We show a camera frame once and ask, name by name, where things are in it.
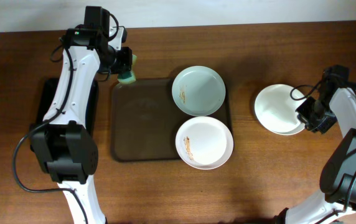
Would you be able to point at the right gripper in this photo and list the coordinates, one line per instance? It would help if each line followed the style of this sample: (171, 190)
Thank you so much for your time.
(313, 118)

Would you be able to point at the green kitchen sponge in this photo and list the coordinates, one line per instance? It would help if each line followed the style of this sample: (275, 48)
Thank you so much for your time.
(128, 77)

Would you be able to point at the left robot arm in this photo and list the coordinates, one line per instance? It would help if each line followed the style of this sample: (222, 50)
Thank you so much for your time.
(74, 166)

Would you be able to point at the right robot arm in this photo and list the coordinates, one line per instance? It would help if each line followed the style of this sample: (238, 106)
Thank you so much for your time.
(336, 104)

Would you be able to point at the white plate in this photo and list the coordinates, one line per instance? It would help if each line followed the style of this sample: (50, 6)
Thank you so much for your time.
(276, 110)
(204, 143)

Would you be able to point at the black rectangular tray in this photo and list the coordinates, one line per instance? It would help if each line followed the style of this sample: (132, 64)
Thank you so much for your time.
(45, 96)

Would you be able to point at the pale blue plate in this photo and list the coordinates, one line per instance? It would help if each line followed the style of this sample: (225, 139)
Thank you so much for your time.
(198, 91)

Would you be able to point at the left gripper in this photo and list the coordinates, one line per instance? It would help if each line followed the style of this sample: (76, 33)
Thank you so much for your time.
(126, 61)

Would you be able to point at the brown plastic serving tray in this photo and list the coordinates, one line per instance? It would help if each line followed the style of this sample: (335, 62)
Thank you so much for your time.
(144, 121)

